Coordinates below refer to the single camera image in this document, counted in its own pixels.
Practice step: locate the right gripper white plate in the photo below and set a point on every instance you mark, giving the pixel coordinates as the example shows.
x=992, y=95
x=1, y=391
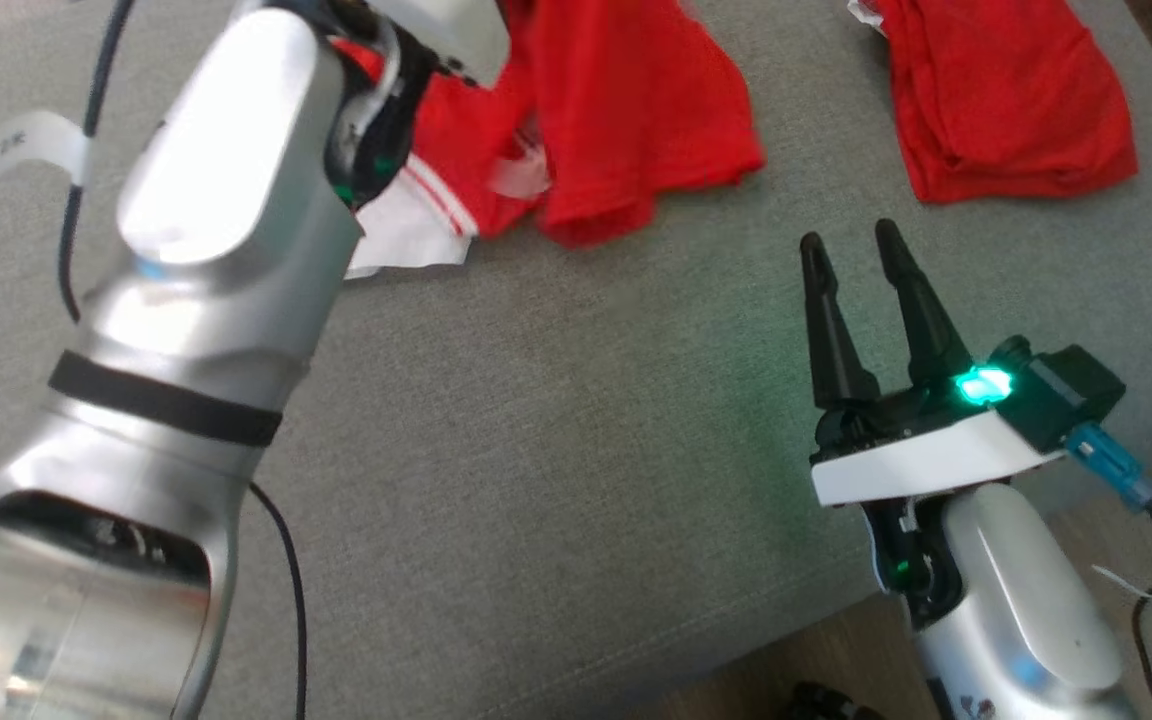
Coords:
x=926, y=460

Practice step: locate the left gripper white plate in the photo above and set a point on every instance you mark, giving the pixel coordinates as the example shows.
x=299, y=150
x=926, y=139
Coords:
x=436, y=30

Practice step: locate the red shorts with white stripe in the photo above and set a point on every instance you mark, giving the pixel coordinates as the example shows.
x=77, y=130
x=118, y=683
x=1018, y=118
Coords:
x=626, y=110

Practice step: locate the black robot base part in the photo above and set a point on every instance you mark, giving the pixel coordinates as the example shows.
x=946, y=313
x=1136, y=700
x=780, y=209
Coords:
x=831, y=702

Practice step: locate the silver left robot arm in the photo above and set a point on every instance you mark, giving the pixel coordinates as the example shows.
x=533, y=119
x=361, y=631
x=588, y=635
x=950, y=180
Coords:
x=216, y=250

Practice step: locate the large grey sofa ottoman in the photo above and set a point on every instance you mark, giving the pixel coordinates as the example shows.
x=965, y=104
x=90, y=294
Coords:
x=576, y=450

